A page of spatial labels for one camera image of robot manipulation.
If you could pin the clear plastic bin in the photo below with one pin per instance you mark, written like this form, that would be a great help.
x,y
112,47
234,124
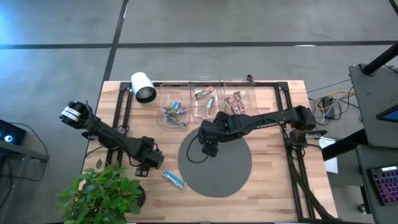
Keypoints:
x,y
166,93
199,109
250,99

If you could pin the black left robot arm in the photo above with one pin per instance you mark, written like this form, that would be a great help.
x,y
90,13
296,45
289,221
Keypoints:
x,y
112,137

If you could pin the dark grey desk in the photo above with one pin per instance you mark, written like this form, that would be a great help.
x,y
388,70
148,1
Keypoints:
x,y
368,158

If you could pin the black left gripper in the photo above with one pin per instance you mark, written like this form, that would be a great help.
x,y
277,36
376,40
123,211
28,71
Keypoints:
x,y
154,160

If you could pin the black pole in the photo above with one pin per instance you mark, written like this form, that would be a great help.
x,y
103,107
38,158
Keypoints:
x,y
381,59

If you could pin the green leafy plant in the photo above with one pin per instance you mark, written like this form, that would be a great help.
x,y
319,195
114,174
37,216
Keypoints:
x,y
99,196

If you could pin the black desk top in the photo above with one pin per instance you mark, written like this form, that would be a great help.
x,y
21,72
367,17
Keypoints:
x,y
373,102

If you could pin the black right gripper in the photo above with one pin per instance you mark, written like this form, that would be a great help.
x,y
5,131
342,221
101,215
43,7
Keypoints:
x,y
208,134

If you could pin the black electronic box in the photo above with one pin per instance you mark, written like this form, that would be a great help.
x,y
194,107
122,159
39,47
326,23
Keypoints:
x,y
11,132

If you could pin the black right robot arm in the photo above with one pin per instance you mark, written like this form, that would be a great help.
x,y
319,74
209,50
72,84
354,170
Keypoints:
x,y
264,121

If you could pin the white paper sheet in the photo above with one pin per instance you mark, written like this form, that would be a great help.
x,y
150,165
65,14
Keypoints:
x,y
332,165

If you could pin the backlit black keyboard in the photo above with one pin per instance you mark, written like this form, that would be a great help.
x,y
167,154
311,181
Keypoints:
x,y
385,185

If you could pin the small black camera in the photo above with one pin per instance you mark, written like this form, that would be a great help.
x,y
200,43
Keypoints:
x,y
249,77

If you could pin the black power adapter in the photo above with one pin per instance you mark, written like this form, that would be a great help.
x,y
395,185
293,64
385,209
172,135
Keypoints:
x,y
327,104

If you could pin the white cylinder lamp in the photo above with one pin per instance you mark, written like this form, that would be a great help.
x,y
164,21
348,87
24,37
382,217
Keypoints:
x,y
141,84

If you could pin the red green granola bar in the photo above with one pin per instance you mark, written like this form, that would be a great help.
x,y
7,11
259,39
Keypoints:
x,y
240,100
234,107

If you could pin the caster wheel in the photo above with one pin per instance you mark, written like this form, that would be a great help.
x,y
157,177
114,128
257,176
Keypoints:
x,y
361,208

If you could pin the black plant pot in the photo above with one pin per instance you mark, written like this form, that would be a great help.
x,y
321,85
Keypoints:
x,y
141,196

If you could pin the black stand beam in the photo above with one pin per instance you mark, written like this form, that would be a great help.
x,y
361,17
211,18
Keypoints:
x,y
342,144

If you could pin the grey round mat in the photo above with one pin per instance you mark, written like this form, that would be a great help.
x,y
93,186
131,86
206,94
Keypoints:
x,y
217,174

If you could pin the black aluminium frame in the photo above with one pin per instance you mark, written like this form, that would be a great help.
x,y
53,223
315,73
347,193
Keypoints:
x,y
124,85

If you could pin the black tablet screen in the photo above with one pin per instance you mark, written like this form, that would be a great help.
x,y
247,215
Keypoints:
x,y
390,115

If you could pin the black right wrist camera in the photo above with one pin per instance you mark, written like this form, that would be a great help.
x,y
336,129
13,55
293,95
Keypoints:
x,y
210,149

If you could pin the dark grey shelf edge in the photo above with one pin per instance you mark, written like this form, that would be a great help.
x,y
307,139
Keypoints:
x,y
18,150

